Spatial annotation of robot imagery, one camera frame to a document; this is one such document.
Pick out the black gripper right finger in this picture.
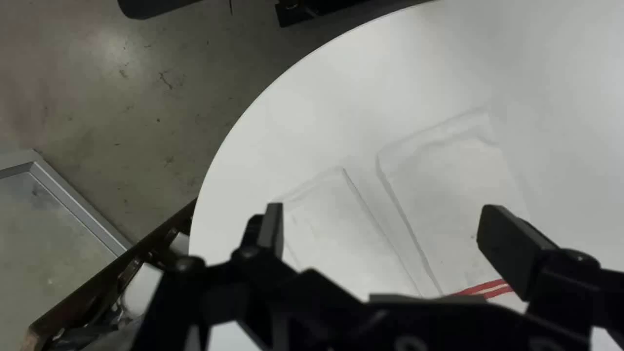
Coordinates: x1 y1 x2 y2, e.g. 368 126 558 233
476 204 562 305

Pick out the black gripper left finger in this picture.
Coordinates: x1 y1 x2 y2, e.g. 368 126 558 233
255 202 287 260

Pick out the white towel with red stripes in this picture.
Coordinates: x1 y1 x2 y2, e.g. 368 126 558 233
374 108 542 309

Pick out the grey framed panel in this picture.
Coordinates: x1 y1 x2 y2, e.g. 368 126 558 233
0 151 134 351

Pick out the black rounded object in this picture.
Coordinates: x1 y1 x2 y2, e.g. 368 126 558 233
115 0 205 20

